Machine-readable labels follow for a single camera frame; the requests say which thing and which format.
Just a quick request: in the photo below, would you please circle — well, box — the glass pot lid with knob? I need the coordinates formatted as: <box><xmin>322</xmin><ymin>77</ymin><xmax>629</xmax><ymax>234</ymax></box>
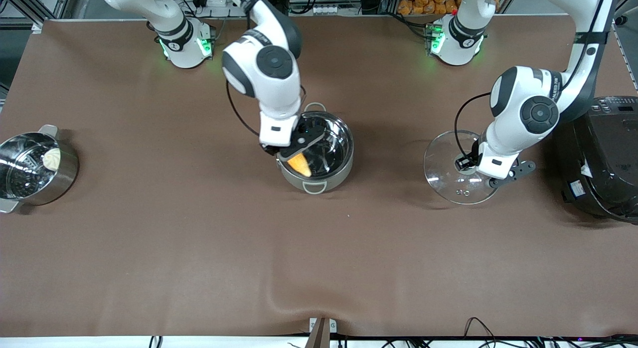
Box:
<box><xmin>423</xmin><ymin>130</ymin><xmax>500</xmax><ymax>205</ymax></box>

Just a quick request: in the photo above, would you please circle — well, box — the yellow corn cob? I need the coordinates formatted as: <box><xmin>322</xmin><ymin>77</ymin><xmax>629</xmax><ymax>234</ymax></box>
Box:
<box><xmin>288</xmin><ymin>155</ymin><xmax>313</xmax><ymax>178</ymax></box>

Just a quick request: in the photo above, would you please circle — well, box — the stainless steel steamer pot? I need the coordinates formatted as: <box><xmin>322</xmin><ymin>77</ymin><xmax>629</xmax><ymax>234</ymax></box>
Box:
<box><xmin>0</xmin><ymin>125</ymin><xmax>79</xmax><ymax>214</ymax></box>

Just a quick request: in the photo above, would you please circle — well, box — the black rice cooker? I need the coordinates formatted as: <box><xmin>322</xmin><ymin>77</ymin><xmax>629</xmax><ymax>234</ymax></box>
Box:
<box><xmin>552</xmin><ymin>95</ymin><xmax>638</xmax><ymax>225</ymax></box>

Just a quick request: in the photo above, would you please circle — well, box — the brown table mat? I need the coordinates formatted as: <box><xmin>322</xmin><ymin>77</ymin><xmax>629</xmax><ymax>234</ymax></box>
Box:
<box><xmin>0</xmin><ymin>15</ymin><xmax>638</xmax><ymax>338</ymax></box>

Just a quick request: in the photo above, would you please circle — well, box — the pile of orange buns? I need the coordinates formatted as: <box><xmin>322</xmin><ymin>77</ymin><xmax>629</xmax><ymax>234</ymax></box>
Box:
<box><xmin>398</xmin><ymin>0</ymin><xmax>462</xmax><ymax>15</ymax></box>

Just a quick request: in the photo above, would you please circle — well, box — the perforated steel steamer basket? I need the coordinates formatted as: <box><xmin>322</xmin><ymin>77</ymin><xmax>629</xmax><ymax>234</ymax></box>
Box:
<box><xmin>0</xmin><ymin>146</ymin><xmax>55</xmax><ymax>201</ymax></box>

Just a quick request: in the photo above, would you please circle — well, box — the steel pot with handles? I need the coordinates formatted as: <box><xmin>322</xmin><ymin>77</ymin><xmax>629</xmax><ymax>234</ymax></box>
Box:
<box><xmin>273</xmin><ymin>103</ymin><xmax>355</xmax><ymax>195</ymax></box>

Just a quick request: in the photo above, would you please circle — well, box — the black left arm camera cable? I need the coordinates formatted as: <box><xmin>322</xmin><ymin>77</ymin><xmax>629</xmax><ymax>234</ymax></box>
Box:
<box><xmin>454</xmin><ymin>0</ymin><xmax>610</xmax><ymax>162</ymax></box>

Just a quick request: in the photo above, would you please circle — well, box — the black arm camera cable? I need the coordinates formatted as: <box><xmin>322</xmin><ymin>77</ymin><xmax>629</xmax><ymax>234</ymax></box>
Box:
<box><xmin>226</xmin><ymin>79</ymin><xmax>262</xmax><ymax>138</ymax></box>
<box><xmin>454</xmin><ymin>0</ymin><xmax>610</xmax><ymax>162</ymax></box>

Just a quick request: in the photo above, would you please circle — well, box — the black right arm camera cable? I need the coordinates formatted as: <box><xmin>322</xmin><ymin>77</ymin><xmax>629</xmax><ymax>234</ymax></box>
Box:
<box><xmin>226</xmin><ymin>79</ymin><xmax>262</xmax><ymax>138</ymax></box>

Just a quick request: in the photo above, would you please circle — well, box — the black looped cable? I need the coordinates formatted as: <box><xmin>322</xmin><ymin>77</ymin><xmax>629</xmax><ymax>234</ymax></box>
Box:
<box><xmin>464</xmin><ymin>317</ymin><xmax>499</xmax><ymax>340</ymax></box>

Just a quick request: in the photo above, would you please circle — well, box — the metal table clamp bracket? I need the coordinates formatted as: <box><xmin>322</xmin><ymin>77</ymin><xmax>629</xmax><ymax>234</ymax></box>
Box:
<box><xmin>305</xmin><ymin>317</ymin><xmax>338</xmax><ymax>348</ymax></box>

